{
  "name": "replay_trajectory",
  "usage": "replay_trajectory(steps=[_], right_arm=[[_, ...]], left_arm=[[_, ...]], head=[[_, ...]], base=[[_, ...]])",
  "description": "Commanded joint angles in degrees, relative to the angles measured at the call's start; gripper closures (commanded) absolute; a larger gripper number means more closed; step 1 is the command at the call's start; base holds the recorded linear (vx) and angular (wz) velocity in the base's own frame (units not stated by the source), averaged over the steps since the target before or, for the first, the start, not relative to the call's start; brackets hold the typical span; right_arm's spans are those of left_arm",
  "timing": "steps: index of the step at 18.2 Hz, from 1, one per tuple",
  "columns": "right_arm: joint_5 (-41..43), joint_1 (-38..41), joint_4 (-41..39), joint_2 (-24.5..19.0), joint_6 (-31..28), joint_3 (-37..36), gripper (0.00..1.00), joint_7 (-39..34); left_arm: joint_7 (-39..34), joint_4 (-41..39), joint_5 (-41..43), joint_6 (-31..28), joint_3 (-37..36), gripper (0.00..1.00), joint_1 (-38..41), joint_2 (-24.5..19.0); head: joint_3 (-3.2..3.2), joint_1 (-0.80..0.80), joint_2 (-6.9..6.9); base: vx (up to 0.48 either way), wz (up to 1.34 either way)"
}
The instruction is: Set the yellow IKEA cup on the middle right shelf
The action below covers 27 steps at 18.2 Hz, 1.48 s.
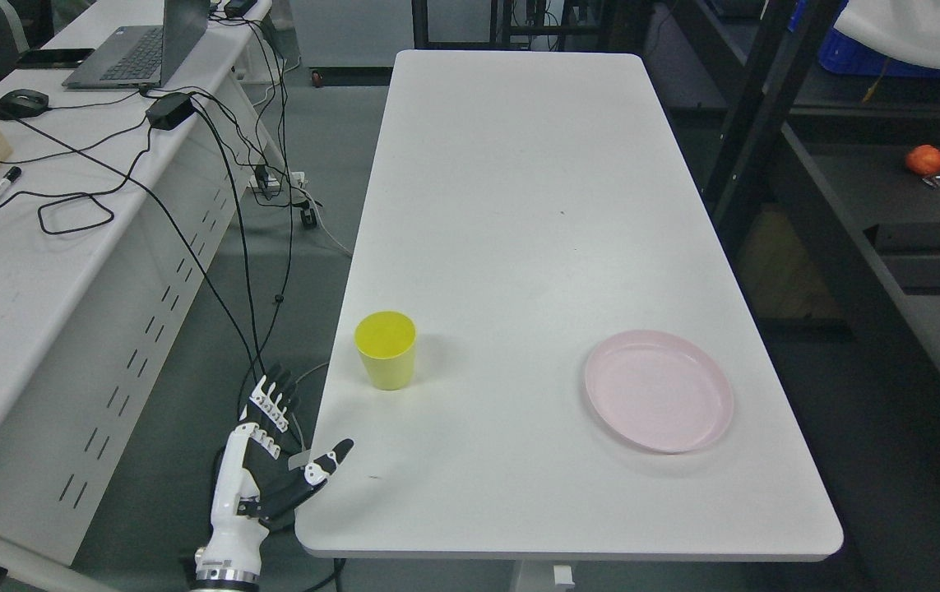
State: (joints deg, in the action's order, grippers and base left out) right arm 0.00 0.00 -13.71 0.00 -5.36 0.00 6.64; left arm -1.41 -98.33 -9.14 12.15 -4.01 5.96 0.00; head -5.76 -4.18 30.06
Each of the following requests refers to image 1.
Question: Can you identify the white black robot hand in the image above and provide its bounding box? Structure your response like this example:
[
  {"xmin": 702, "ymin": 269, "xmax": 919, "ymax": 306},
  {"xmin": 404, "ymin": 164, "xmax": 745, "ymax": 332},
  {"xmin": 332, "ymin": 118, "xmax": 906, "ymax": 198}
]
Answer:
[{"xmin": 190, "ymin": 366, "xmax": 354, "ymax": 591}]

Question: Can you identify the yellow plastic cup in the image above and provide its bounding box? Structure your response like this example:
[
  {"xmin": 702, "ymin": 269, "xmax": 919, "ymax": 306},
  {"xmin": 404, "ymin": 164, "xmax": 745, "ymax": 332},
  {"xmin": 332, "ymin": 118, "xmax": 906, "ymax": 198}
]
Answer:
[{"xmin": 354, "ymin": 311, "xmax": 417, "ymax": 391}]

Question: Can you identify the black metal shelf rack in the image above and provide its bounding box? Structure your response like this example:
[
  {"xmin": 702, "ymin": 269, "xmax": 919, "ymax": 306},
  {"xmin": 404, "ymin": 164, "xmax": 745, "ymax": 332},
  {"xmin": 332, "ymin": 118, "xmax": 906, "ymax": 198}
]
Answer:
[{"xmin": 667, "ymin": 0, "xmax": 940, "ymax": 461}]

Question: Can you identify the white power strip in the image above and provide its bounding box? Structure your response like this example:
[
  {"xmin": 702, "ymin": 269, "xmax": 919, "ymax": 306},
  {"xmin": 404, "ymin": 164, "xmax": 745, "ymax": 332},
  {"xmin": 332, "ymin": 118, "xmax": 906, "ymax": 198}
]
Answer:
[{"xmin": 248, "ymin": 171, "xmax": 308, "ymax": 198}]

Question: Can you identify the white side desk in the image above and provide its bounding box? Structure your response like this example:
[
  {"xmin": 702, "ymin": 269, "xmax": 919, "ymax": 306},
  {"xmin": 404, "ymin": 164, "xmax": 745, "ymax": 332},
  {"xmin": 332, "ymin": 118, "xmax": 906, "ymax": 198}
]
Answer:
[{"xmin": 0, "ymin": 1, "xmax": 283, "ymax": 591}]

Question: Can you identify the black power adapter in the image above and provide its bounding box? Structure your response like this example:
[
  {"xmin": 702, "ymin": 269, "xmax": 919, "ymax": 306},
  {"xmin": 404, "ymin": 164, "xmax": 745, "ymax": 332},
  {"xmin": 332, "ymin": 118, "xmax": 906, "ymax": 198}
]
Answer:
[{"xmin": 146, "ymin": 91, "xmax": 195, "ymax": 131}]

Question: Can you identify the white table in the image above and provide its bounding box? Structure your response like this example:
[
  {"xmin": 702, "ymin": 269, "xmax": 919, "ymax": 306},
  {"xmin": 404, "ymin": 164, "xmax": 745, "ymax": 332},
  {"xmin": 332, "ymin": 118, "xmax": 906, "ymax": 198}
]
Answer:
[{"xmin": 296, "ymin": 50, "xmax": 843, "ymax": 563}]

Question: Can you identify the pink plastic plate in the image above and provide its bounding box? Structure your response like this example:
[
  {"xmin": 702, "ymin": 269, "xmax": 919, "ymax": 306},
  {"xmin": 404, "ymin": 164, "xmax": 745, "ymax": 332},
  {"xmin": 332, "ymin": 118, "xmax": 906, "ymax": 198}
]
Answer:
[{"xmin": 585, "ymin": 330, "xmax": 735, "ymax": 454}]

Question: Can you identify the grey laptop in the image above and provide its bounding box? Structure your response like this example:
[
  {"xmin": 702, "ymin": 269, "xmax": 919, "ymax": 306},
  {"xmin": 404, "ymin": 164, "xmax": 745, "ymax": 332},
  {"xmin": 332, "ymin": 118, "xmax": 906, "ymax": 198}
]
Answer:
[{"xmin": 61, "ymin": 1, "xmax": 211, "ymax": 90}]

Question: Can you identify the black computer mouse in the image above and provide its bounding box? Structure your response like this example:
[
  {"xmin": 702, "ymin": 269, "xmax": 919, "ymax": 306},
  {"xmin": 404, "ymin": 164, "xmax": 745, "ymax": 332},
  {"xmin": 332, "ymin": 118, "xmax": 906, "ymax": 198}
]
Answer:
[{"xmin": 0, "ymin": 89, "xmax": 51, "ymax": 121}]

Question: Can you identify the black smartphone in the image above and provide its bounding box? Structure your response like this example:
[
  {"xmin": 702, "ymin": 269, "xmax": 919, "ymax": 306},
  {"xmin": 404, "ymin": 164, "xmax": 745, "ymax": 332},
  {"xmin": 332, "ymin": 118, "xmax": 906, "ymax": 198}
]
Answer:
[{"xmin": 15, "ymin": 48, "xmax": 95, "ymax": 70}]

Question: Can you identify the blue plastic crate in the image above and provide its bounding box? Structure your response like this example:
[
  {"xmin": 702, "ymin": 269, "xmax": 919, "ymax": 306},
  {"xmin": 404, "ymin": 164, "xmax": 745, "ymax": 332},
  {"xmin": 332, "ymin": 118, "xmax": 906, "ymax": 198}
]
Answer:
[{"xmin": 818, "ymin": 29, "xmax": 940, "ymax": 79}]

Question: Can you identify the orange toy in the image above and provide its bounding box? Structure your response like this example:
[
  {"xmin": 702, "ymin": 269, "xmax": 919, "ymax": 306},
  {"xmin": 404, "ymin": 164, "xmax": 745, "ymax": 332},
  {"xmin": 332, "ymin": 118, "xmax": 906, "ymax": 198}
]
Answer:
[{"xmin": 903, "ymin": 145, "xmax": 940, "ymax": 177}]

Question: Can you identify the white cloth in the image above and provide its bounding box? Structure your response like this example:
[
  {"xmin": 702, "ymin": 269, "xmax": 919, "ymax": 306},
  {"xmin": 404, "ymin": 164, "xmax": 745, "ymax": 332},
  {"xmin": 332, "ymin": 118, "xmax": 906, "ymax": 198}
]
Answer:
[{"xmin": 834, "ymin": 1, "xmax": 940, "ymax": 70}]

